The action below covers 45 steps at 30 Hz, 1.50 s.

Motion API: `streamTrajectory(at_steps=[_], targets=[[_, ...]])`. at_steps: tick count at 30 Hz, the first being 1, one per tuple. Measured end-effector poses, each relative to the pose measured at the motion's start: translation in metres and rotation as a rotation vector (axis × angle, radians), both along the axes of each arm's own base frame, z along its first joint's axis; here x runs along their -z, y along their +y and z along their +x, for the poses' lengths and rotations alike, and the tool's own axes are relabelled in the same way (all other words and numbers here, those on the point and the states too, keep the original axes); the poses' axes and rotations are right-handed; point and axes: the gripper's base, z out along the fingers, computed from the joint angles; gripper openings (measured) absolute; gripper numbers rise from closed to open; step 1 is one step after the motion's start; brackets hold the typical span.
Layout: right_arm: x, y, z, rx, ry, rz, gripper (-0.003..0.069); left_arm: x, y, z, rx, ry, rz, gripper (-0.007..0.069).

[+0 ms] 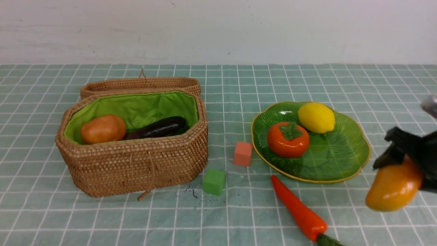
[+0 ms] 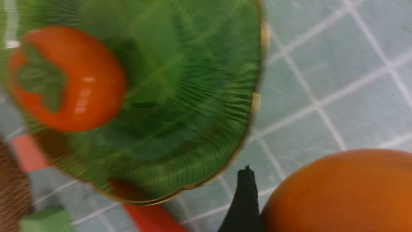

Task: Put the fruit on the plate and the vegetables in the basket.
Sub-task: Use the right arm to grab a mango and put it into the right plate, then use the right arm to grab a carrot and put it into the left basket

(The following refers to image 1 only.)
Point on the dark purple eggplant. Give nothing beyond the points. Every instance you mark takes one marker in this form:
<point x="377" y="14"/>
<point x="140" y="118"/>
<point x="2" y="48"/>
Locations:
<point x="161" y="128"/>

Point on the brown potato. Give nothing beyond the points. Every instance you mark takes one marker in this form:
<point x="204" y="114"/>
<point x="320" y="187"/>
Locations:
<point x="106" y="128"/>

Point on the yellow lemon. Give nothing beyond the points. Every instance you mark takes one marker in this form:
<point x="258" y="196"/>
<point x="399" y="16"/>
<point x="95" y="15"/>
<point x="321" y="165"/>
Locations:
<point x="317" y="117"/>

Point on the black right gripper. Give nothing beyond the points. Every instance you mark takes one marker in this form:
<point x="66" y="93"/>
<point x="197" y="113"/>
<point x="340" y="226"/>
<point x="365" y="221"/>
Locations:
<point x="424" y="154"/>

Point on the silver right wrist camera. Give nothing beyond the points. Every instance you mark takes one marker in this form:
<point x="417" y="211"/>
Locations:
<point x="429" y="105"/>

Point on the orange foam cube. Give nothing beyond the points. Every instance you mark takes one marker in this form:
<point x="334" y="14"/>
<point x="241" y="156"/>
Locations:
<point x="243" y="154"/>

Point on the orange carrot green top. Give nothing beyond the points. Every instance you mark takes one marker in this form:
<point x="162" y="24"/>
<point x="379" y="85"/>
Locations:
<point x="310" y="224"/>

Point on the woven wicker basket lid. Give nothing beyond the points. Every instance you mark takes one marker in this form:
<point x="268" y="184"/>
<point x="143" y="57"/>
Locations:
<point x="191" y="85"/>

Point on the orange persimmon green calyx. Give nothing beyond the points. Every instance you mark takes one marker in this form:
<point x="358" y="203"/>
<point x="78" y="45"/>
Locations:
<point x="288" y="140"/>

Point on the green foam cube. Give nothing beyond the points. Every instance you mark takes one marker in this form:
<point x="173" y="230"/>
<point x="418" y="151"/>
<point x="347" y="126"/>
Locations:
<point x="213" y="181"/>

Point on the green checkered tablecloth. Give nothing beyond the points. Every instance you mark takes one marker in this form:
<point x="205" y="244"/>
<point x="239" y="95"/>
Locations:
<point x="40" y="205"/>

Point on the yellow orange mango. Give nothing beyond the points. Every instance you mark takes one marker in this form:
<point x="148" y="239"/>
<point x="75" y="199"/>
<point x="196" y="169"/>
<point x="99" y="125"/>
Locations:
<point x="394" y="186"/>

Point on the woven wicker basket green lining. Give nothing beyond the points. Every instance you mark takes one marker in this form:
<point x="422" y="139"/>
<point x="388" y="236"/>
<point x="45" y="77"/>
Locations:
<point x="119" y="167"/>

